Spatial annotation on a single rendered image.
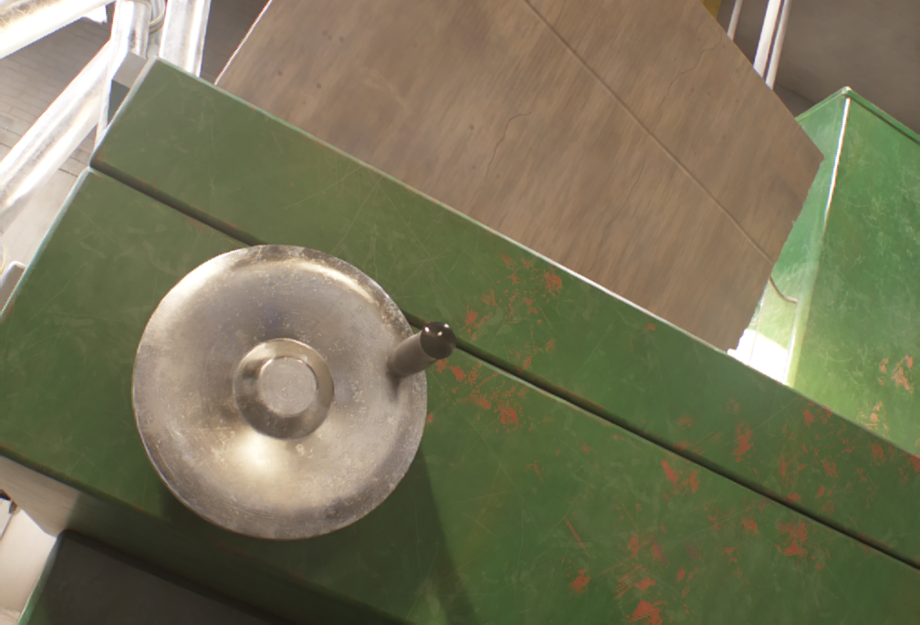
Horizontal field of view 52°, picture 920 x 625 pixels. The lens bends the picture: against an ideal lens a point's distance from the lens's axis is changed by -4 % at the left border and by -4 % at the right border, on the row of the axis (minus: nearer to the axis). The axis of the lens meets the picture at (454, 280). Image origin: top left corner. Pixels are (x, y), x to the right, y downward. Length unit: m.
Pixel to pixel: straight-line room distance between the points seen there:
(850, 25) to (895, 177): 4.82
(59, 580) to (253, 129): 0.95
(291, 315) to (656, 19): 0.91
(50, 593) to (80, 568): 0.06
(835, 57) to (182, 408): 7.27
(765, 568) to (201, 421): 0.51
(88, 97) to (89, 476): 2.36
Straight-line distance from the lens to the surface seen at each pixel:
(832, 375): 2.34
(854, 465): 0.99
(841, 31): 7.52
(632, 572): 0.83
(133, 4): 2.92
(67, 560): 1.58
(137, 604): 1.59
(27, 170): 2.93
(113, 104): 0.86
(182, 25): 2.44
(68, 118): 2.98
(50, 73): 8.79
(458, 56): 1.23
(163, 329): 0.65
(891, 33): 7.49
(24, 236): 8.08
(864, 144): 2.65
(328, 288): 0.67
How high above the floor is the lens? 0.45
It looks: 23 degrees up
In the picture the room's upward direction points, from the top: 21 degrees clockwise
